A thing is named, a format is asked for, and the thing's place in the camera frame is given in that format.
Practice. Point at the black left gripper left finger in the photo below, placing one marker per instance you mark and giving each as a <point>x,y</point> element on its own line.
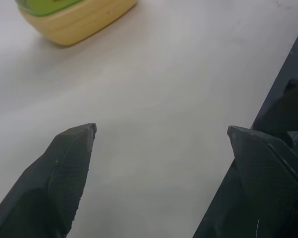
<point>52,178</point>

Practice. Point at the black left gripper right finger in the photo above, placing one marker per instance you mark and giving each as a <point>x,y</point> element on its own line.
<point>260,183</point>

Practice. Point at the yellow container with green lid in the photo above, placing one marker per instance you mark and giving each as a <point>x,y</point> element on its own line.
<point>82,22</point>

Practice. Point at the dark rounded robot body part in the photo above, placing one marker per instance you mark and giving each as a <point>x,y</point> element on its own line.
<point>280,109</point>

